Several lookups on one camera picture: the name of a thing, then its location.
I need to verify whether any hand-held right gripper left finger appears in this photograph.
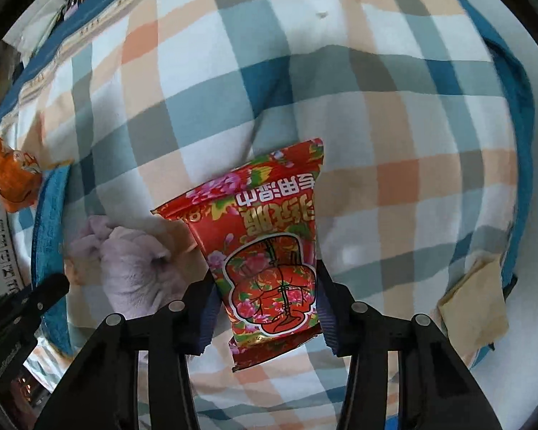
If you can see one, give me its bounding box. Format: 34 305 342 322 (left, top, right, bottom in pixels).
33 273 219 430

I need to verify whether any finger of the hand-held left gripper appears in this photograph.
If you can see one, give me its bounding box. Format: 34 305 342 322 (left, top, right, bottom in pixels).
15 273 71 323

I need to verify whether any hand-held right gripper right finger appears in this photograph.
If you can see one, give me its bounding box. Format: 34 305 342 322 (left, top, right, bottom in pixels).
316 260 505 430

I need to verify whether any red floral wet wipes packet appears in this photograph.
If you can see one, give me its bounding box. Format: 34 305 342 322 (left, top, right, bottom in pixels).
151 138 326 372

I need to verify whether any lavender crumpled cloth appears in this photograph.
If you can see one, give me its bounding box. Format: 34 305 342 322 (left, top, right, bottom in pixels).
67 216 213 360

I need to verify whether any orange snack packet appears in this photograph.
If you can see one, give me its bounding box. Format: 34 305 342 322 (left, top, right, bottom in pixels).
0 134 43 213

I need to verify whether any beige folded cloth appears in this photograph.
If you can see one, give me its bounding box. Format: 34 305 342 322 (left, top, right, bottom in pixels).
437 253 510 363

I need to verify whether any plaid checkered bed sheet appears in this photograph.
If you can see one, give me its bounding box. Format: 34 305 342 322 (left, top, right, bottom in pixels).
0 0 521 430

